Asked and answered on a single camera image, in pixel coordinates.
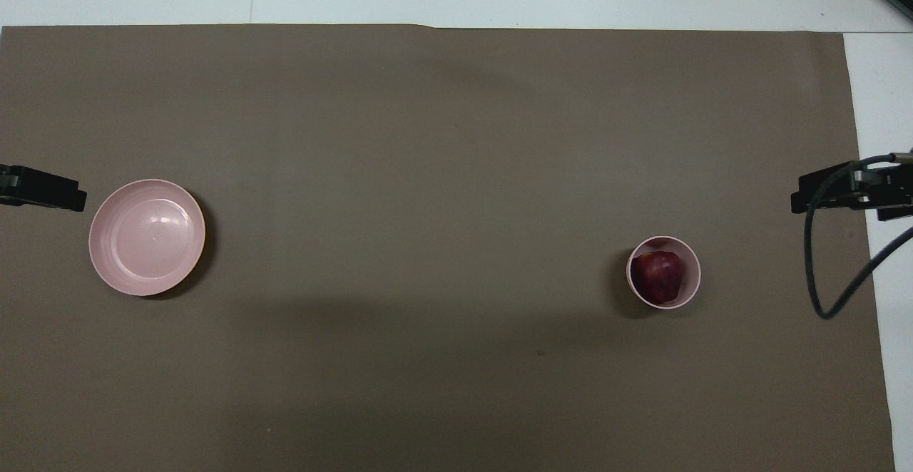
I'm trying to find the pink plate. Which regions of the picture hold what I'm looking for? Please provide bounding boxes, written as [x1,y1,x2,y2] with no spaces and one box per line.
[88,178,207,297]

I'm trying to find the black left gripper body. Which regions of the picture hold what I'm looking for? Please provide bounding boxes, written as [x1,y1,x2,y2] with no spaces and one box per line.
[0,164,34,207]

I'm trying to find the dark red apple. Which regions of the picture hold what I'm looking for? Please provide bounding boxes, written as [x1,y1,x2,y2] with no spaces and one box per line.
[631,250,683,304]

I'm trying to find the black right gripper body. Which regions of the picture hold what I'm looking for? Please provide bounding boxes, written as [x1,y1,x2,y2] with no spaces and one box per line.
[847,163,913,222]

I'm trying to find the pink bowl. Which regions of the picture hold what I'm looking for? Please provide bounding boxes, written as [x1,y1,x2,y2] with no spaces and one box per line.
[626,235,702,311]

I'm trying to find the brown table mat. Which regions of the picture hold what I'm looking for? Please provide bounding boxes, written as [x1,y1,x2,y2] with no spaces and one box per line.
[0,24,897,472]

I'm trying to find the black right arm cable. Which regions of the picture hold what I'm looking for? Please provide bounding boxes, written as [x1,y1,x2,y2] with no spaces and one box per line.
[805,153,913,320]

